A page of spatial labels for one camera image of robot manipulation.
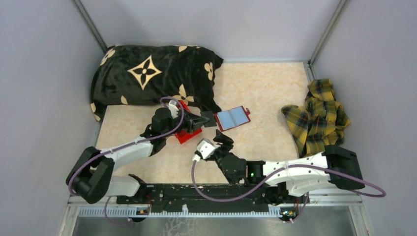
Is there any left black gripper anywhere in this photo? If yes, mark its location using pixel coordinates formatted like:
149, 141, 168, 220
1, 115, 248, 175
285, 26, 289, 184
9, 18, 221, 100
163, 107, 210, 138

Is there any red plastic bin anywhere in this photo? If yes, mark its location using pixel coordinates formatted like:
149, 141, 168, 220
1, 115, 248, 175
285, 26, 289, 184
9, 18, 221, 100
173, 100, 206, 144

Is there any black credit card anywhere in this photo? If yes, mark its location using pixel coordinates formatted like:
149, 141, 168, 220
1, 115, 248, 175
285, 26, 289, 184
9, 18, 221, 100
200, 111, 217, 128

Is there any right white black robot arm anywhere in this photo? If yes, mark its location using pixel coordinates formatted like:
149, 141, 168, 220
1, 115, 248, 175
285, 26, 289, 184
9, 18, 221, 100
200, 130, 365, 203

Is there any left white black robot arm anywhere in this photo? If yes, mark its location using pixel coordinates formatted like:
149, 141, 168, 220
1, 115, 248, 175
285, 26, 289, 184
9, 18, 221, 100
65, 108, 210, 204

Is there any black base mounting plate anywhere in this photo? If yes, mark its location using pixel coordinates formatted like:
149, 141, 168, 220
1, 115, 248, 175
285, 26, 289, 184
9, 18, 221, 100
117, 183, 307, 213

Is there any black floral pillow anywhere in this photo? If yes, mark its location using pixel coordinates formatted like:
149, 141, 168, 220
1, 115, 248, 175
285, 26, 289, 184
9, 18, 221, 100
90, 45, 224, 121

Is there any yellow plaid cloth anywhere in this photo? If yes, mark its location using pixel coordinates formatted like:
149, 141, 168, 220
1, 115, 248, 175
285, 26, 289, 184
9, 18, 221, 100
281, 79, 351, 158

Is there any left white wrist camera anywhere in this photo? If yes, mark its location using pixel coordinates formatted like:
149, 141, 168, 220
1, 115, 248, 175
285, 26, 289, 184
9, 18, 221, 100
168, 100, 181, 118

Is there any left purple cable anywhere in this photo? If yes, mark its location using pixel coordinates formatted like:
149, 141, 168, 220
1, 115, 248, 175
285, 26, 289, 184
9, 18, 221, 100
67, 96, 185, 226

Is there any aluminium frame rail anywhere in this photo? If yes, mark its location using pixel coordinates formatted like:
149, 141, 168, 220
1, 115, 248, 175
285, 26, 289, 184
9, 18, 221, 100
65, 184, 362, 218

